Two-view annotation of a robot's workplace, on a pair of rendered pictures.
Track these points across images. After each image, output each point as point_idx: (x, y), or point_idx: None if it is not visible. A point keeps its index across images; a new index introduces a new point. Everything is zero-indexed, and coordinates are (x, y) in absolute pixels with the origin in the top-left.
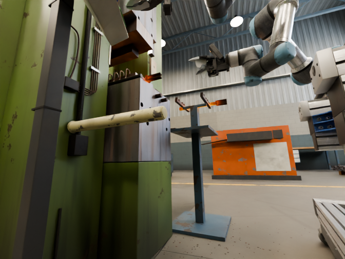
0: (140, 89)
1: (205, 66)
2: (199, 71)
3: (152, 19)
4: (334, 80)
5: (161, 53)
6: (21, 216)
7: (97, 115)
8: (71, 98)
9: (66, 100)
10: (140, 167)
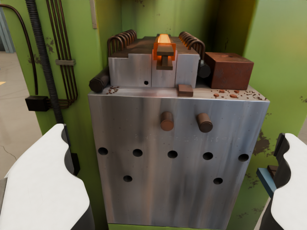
0: (94, 121)
1: (274, 223)
2: (281, 154)
3: None
4: None
5: None
6: None
7: (91, 127)
8: (50, 115)
9: (46, 119)
10: (112, 228)
